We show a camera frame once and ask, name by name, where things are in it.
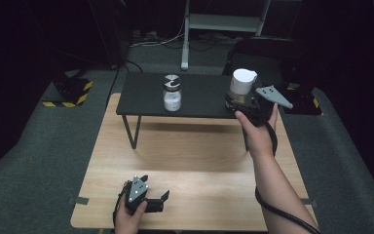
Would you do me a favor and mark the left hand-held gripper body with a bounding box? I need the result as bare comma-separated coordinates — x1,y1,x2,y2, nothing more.
124,175,164,216

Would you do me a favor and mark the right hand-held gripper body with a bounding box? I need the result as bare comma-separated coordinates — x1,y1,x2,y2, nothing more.
236,85,294,128

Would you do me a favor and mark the clear jar with white lid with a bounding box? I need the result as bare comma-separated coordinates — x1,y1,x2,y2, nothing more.
229,67,259,98

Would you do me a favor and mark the black shelf with metal legs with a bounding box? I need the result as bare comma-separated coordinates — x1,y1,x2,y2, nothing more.
115,71,273,152

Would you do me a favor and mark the glass jar with metal lid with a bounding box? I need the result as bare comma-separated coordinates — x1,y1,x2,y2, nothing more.
162,73,183,113

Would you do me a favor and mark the person's left hand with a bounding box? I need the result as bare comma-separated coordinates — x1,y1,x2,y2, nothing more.
113,180,149,234

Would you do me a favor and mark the person's right hand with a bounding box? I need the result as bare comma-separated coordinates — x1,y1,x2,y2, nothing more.
234,103,280,161

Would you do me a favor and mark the black yellow striped stand base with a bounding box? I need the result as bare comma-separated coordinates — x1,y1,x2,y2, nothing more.
278,82,324,117
41,75,94,108

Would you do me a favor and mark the black chair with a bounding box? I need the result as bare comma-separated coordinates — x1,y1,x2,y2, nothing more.
221,35,310,93

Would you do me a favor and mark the grey tape strip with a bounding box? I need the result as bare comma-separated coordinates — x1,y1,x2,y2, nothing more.
67,196,91,206
301,198,319,209

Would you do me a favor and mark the white metal stand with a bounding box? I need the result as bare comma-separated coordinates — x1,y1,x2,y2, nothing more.
180,0,273,71

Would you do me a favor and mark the left hand-held gripper black cable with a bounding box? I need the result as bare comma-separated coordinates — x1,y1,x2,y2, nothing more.
112,181,132,227

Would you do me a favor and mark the hand-held gripper black cable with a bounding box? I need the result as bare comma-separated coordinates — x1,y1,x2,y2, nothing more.
112,181,132,227
254,121,321,234

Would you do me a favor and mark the white floor cable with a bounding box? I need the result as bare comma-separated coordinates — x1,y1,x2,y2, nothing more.
129,18,187,49

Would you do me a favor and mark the black floor cable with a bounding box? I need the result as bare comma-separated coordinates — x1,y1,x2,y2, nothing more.
104,59,144,109

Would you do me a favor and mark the right hand-held gripper black cable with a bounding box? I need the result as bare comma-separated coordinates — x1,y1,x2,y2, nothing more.
254,121,321,234

